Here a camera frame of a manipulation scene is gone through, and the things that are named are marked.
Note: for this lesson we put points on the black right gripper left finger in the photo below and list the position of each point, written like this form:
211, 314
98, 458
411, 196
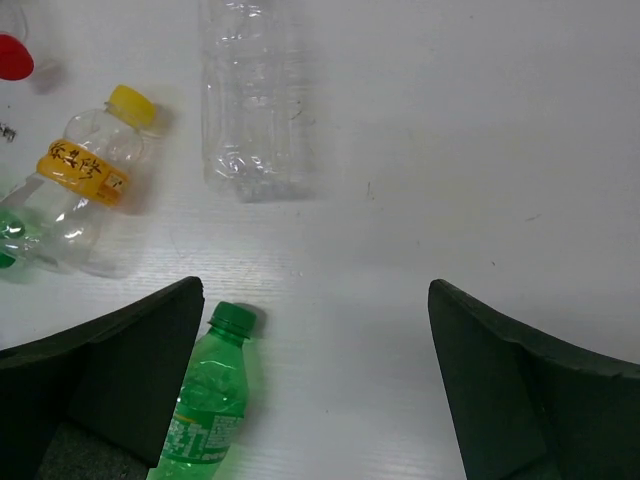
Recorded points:
95, 401

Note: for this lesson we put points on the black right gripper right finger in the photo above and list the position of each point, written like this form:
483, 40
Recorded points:
527, 405

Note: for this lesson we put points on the green plastic soda bottle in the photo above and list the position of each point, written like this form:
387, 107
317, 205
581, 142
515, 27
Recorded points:
212, 401

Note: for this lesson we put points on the yellow-cap clear juice bottle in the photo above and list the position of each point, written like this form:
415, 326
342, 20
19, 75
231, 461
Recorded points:
80, 179

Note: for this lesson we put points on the red-cap water bottle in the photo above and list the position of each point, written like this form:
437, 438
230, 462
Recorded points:
16, 61

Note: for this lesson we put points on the large clear plastic bottle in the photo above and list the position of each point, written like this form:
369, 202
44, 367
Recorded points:
257, 95

